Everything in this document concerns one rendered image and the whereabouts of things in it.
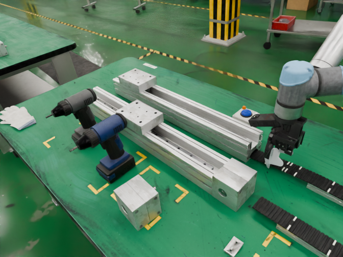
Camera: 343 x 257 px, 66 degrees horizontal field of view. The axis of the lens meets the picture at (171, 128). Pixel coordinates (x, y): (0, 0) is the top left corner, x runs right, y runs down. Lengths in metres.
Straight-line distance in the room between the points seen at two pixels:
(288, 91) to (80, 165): 0.76
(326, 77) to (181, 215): 0.55
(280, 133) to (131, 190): 0.47
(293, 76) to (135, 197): 0.53
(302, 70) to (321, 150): 0.43
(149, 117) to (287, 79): 0.50
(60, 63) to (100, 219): 1.77
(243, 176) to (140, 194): 0.30
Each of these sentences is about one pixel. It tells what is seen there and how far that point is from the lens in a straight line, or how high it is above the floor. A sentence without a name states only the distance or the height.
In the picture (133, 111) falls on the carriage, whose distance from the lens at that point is 1.04.
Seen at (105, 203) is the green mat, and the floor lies 0.78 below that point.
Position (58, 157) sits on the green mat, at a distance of 1.14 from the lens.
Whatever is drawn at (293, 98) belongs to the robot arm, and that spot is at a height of 1.08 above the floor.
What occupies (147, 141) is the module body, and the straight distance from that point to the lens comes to 0.99.
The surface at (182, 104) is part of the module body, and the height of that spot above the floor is 0.84.
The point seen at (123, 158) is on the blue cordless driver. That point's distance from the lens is 0.94.
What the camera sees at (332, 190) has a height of 0.81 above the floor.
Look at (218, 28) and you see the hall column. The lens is 4.21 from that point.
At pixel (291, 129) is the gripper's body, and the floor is 0.97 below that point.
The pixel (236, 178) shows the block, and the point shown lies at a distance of 0.80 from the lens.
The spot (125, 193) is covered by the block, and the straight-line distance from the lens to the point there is 0.79.
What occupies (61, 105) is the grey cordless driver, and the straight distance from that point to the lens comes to 1.03.
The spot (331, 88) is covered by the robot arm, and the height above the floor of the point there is 1.10.
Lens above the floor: 1.47
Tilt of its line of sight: 38 degrees down
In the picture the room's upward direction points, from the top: 6 degrees counter-clockwise
